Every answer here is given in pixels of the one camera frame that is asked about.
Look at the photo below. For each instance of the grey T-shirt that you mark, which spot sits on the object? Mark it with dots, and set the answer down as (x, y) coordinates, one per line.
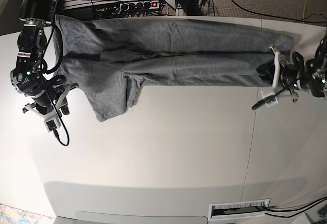
(112, 59)

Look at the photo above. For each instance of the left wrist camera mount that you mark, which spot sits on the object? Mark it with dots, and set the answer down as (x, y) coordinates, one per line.
(277, 91)

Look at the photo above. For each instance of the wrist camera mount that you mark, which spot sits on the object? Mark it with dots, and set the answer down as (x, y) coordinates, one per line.
(52, 120)
(277, 91)

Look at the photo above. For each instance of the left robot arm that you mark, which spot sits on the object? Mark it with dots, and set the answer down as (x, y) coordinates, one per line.
(312, 72)

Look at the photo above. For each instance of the white power strip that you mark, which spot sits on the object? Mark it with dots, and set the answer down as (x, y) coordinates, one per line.
(146, 5)

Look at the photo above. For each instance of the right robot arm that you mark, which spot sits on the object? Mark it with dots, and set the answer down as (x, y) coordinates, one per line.
(28, 75)

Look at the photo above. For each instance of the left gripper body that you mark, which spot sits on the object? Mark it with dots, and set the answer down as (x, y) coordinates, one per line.
(289, 75)

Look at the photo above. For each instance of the white cable grommet tray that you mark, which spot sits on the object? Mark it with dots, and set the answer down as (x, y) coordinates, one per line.
(238, 210)

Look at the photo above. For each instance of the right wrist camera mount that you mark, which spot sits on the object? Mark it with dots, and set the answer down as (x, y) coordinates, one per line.
(52, 120)

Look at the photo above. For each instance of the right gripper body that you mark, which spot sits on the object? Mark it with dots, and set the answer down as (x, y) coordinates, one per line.
(43, 103)

